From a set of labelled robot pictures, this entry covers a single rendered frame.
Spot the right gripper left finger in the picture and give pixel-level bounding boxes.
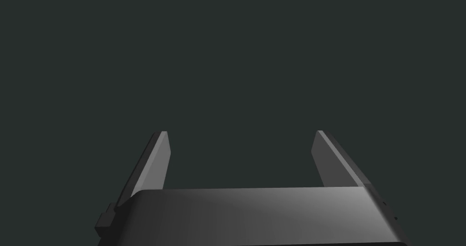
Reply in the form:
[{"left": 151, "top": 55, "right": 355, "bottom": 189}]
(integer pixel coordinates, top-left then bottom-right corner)
[{"left": 114, "top": 131, "right": 172, "bottom": 212}]

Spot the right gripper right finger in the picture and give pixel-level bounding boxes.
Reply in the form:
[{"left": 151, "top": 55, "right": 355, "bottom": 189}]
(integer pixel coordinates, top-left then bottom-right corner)
[{"left": 311, "top": 130, "right": 373, "bottom": 188}]

